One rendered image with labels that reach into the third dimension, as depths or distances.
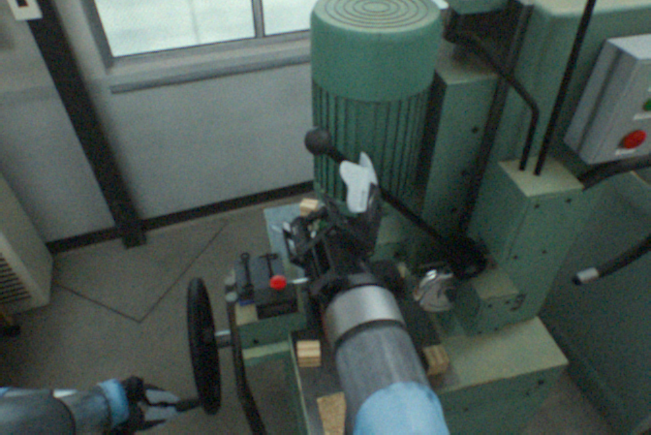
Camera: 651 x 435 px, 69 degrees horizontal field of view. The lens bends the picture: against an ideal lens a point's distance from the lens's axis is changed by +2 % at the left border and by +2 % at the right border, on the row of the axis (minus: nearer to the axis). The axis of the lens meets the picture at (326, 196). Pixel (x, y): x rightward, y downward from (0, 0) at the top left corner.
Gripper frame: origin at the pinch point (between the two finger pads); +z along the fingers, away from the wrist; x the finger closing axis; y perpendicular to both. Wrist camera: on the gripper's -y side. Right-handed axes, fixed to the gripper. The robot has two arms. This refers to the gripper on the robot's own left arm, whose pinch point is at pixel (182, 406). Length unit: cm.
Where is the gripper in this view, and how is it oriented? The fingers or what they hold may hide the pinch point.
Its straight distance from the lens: 112.0
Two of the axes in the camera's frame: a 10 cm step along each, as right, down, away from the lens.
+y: -4.8, 7.2, 4.9
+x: 2.4, 6.5, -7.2
